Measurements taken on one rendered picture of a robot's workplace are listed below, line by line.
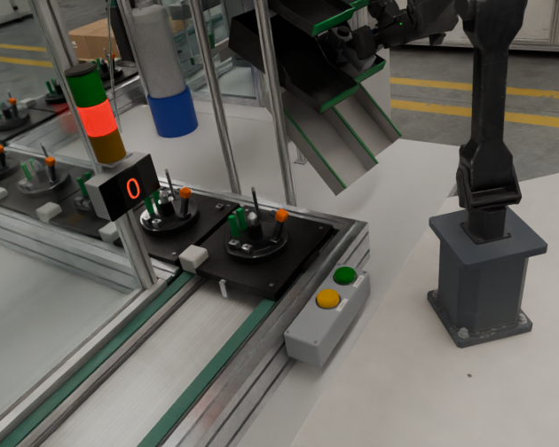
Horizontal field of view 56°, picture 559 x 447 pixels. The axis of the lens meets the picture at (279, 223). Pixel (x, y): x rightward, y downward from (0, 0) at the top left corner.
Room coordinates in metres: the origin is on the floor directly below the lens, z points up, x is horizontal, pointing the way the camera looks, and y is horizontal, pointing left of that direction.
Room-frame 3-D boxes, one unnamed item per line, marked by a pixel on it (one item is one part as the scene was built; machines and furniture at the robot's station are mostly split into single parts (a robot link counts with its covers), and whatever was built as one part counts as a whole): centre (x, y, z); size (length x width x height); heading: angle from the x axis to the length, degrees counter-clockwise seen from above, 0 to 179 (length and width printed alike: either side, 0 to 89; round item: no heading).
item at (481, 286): (0.71, -0.35, 0.96); 0.15 x 0.15 x 0.20; 5
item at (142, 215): (1.07, 0.26, 1.01); 0.24 x 0.24 x 0.13; 52
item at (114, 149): (0.83, 0.26, 1.28); 0.05 x 0.05 x 0.05
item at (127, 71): (2.34, 0.64, 1.01); 0.24 x 0.24 x 0.13; 52
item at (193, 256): (0.89, 0.19, 0.97); 0.05 x 0.05 x 0.04; 52
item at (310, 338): (0.71, -0.06, 0.93); 0.21 x 0.07 x 0.06; 142
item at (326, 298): (0.71, -0.06, 0.96); 0.04 x 0.04 x 0.02
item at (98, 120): (0.83, 0.26, 1.33); 0.05 x 0.05 x 0.05
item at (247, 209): (0.91, 0.05, 0.96); 0.24 x 0.24 x 0.02; 52
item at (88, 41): (6.15, 1.32, 0.20); 1.20 x 0.80 x 0.41; 50
